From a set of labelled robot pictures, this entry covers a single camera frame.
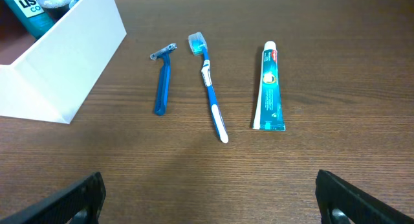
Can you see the blue disposable razor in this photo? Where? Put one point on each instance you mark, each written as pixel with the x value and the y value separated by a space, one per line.
pixel 164 78

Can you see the white open cardboard box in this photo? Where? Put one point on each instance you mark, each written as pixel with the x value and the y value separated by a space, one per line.
pixel 48 79

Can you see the blue mouthwash bottle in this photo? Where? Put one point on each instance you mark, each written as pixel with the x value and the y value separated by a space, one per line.
pixel 32 16

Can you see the blue white toothbrush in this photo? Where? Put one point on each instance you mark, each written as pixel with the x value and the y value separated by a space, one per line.
pixel 198 46

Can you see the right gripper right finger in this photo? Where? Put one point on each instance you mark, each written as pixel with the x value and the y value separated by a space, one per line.
pixel 342 202

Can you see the teal white toothpaste tube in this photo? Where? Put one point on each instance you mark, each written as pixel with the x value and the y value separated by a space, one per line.
pixel 269 112

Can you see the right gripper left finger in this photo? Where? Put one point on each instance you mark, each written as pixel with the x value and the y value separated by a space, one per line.
pixel 81 202

